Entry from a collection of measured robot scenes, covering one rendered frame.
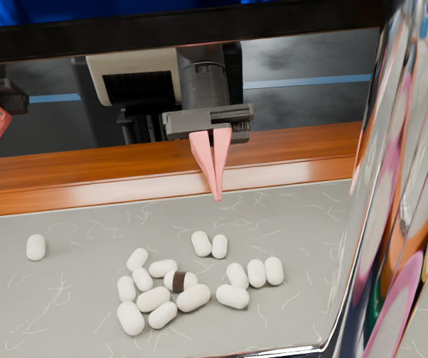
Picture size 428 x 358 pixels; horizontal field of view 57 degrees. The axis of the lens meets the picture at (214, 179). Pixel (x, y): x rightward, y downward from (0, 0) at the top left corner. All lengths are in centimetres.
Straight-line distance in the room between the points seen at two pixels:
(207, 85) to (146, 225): 20
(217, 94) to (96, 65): 57
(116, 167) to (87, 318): 24
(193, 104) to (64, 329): 28
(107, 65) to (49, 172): 41
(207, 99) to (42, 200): 30
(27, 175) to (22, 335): 26
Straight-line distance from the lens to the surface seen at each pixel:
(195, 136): 43
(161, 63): 96
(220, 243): 48
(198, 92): 45
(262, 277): 44
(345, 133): 67
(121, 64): 98
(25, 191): 63
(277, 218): 53
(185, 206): 56
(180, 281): 44
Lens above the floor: 111
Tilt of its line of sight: 38 degrees down
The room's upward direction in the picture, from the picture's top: 5 degrees counter-clockwise
